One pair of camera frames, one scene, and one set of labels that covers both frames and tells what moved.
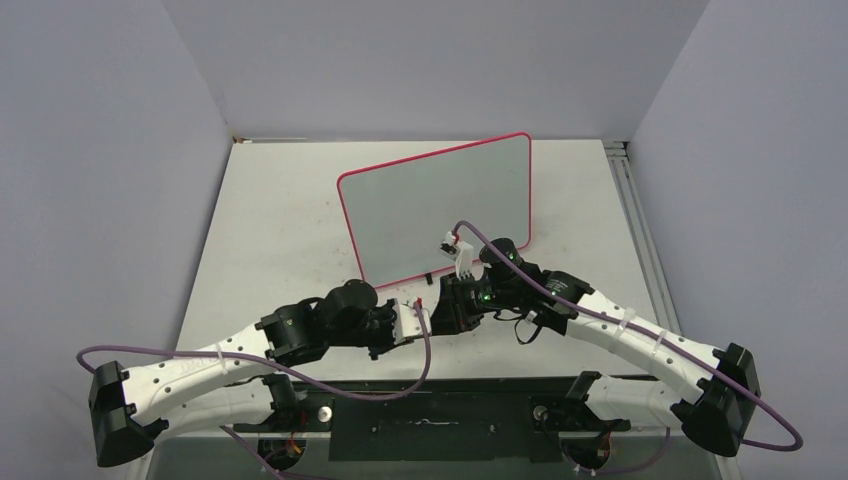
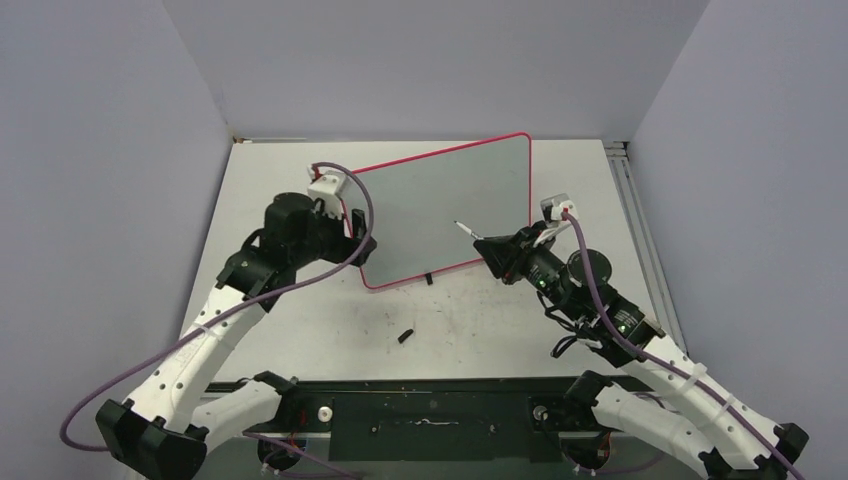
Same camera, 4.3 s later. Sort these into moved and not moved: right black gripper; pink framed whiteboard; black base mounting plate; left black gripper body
Moved: right black gripper; left black gripper body
Not moved: black base mounting plate; pink framed whiteboard
